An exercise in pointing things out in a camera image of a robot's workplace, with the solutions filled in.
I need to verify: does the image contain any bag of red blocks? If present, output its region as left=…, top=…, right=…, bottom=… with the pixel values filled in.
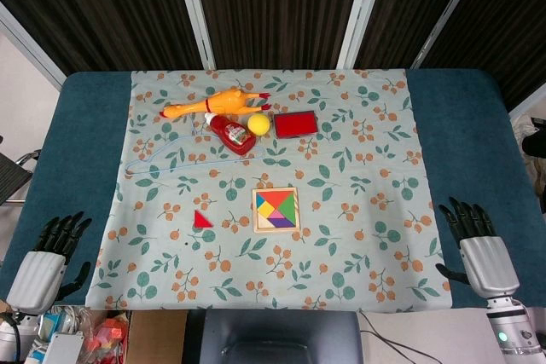
left=81, top=312, right=131, bottom=364

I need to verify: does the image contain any yellow foam ball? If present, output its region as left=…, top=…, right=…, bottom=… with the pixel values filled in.
left=247, top=113, right=271, bottom=135

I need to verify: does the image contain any floral table cloth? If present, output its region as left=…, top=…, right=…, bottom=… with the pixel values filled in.
left=84, top=67, right=454, bottom=312

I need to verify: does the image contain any cardboard box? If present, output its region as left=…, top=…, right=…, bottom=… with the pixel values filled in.
left=126, top=310, right=189, bottom=364

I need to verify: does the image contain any dark slatted screen panel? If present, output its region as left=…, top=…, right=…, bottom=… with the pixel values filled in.
left=0, top=0, right=204, bottom=78
left=351, top=0, right=479, bottom=70
left=189, top=0, right=368, bottom=71
left=420, top=0, right=546, bottom=112

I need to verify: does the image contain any dark robot chest housing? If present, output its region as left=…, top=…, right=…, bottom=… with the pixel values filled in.
left=183, top=308, right=364, bottom=364

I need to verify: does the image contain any blue wire hanger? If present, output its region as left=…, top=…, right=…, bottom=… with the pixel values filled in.
left=125, top=123, right=266, bottom=177

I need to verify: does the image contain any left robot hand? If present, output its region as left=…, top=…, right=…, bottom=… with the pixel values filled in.
left=6, top=211, right=93, bottom=314

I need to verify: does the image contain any white crumpled bag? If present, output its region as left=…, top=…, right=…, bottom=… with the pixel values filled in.
left=510, top=113, right=546, bottom=156

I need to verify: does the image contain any blue felt table cover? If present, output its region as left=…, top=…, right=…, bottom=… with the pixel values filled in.
left=0, top=68, right=546, bottom=309

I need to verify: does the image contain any green tangram triangle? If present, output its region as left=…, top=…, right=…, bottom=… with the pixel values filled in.
left=276, top=192, right=296, bottom=229

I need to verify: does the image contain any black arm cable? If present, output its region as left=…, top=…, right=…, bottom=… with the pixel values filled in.
left=0, top=311, right=23, bottom=363

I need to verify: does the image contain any orange rubber chicken toy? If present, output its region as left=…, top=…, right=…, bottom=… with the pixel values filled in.
left=160, top=86, right=274, bottom=120

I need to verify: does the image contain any red ink pad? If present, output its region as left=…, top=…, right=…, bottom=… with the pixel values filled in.
left=272, top=111, right=320, bottom=140

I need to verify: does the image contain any red ketchup bottle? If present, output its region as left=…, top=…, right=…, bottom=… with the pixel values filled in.
left=203, top=111, right=258, bottom=156

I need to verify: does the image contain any black mesh chair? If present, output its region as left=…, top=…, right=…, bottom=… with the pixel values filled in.
left=0, top=136, right=43, bottom=208

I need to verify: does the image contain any wooden tangram tray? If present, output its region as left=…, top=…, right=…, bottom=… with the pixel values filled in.
left=252, top=188, right=301, bottom=234

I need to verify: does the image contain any thin black cable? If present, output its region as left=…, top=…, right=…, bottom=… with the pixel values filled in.
left=360, top=311, right=443, bottom=364

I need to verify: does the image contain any large red tangram triangle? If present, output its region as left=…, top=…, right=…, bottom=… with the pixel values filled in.
left=257, top=191, right=295, bottom=211

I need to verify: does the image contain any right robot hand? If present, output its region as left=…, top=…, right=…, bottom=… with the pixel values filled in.
left=435, top=196, right=520, bottom=299

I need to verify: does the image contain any white plastic junction box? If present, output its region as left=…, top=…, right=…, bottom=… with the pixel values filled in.
left=41, top=332, right=85, bottom=364

